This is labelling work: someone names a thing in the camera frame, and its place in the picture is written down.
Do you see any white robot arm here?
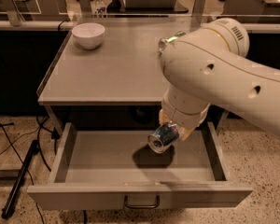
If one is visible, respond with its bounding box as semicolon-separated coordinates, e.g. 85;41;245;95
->
159;19;280;136

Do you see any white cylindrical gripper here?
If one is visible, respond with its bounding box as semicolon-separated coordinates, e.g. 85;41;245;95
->
159;86;210;141

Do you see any clear water bottle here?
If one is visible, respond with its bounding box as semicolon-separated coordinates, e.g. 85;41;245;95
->
95;0;106;18

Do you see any grey open top drawer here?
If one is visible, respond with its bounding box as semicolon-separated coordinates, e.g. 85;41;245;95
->
28;123;252;210

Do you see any clear acrylic barrier panel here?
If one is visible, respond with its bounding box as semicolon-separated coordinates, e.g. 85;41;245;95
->
0;0;280;26

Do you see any green soda can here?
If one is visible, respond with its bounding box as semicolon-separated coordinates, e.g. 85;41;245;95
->
158;31;186;53

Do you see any black bar on floor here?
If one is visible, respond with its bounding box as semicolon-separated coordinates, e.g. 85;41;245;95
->
1;140;37;219

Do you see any black floor cable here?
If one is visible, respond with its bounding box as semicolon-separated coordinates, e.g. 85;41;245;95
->
0;115;59;224

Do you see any grey cabinet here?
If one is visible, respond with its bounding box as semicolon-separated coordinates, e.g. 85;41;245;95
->
37;17;208;133

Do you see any dark metal drawer handle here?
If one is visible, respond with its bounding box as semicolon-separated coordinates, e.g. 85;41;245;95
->
124;195;161;210

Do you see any blue silver redbull can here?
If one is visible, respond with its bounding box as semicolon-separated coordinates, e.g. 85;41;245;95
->
147;123;179;154

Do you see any white ceramic bowl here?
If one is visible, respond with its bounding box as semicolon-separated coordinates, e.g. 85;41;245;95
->
72;22;105;49

